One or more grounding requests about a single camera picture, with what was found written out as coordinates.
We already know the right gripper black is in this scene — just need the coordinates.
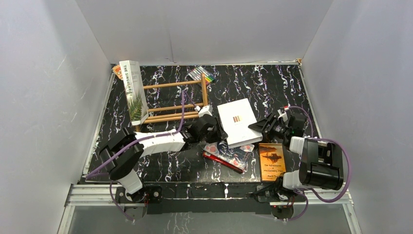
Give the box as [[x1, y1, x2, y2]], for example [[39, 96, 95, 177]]
[[248, 112, 291, 142]]

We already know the white book with brown bars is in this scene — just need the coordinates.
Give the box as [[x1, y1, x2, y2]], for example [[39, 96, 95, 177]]
[[217, 98, 263, 149]]

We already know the wooden book rack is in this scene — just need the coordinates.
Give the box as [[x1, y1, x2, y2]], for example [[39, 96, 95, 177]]
[[142, 77, 209, 124]]

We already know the white palm leaf book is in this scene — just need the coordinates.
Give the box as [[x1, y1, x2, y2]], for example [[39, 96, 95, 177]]
[[119, 60, 149, 126]]

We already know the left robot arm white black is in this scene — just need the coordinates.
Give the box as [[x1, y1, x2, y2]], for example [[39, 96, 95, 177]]
[[88, 114, 228, 203]]

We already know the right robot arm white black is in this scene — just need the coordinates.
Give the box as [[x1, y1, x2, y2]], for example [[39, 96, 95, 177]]
[[248, 111, 344, 202]]

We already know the red book under floral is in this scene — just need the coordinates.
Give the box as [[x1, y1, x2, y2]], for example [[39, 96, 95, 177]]
[[203, 151, 243, 174]]

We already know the orange Huckleberry Finn book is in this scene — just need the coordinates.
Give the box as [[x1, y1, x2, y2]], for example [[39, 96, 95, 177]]
[[259, 143, 286, 182]]

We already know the floral patterned book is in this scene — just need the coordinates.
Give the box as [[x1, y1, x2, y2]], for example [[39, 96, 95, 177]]
[[203, 141, 254, 172]]

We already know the pack of coloured markers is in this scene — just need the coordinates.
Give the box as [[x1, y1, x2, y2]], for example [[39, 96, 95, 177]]
[[188, 66, 215, 85]]

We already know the small orange card box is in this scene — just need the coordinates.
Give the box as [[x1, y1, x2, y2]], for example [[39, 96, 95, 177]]
[[112, 65, 123, 80]]

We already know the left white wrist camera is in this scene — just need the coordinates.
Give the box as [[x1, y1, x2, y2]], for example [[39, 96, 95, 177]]
[[194, 105, 213, 117]]

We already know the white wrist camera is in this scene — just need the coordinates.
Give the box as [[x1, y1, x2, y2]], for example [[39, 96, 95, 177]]
[[277, 106, 289, 122], [194, 105, 213, 117]]

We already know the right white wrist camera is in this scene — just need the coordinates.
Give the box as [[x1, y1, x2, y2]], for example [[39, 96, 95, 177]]
[[277, 106, 289, 122]]

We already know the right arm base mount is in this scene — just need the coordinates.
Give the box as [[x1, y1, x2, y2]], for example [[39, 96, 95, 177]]
[[247, 179, 308, 222]]

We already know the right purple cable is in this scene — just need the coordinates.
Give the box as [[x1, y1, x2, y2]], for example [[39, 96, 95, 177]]
[[283, 106, 352, 222]]

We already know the purple cable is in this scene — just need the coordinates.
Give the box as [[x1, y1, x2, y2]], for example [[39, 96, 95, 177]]
[[283, 106, 352, 222], [84, 90, 201, 223]]

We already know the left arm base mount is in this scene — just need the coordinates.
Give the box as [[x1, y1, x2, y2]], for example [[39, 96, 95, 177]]
[[111, 185, 162, 222]]

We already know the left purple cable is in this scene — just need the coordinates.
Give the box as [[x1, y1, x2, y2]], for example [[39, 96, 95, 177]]
[[84, 90, 201, 223]]

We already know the aluminium frame rail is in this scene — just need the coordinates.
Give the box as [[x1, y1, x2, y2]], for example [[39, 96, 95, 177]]
[[58, 182, 362, 234]]

